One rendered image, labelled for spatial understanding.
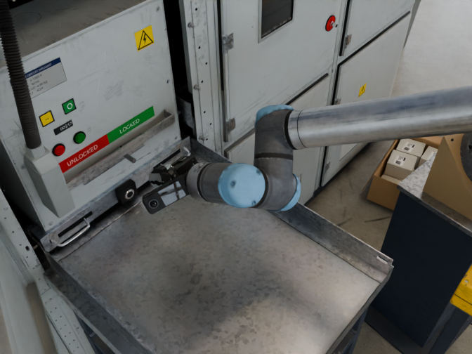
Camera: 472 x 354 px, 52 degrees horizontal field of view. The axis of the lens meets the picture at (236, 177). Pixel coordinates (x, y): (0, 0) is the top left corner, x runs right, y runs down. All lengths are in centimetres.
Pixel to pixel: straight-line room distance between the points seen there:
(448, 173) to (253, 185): 77
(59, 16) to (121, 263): 63
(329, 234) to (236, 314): 34
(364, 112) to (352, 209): 162
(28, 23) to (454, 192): 127
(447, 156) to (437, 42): 257
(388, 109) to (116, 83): 66
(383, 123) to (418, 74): 269
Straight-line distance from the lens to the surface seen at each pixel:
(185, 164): 116
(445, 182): 162
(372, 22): 221
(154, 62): 132
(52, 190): 114
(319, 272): 129
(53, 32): 118
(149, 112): 138
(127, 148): 132
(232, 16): 139
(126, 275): 131
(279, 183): 106
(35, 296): 136
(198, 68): 139
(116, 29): 121
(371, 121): 98
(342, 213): 255
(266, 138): 108
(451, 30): 428
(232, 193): 97
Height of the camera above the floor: 192
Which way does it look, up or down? 46 degrees down
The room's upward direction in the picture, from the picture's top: 1 degrees counter-clockwise
